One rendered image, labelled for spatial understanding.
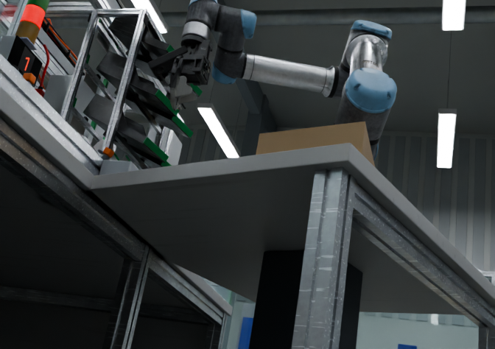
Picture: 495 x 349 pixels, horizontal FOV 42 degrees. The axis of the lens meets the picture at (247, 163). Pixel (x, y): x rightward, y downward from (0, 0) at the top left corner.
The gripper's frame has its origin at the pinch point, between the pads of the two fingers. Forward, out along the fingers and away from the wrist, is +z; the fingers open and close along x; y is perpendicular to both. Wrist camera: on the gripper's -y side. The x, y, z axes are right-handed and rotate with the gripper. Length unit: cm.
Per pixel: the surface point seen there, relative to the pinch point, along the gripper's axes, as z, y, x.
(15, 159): 44, 5, -61
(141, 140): 3.6, -13.9, 15.3
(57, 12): -82, -95, 67
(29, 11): -10.5, -31.5, -26.4
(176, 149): -68, -72, 175
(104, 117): -5.1, -29.3, 18.0
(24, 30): -4.9, -30.9, -26.3
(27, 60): 2.2, -29.2, -23.7
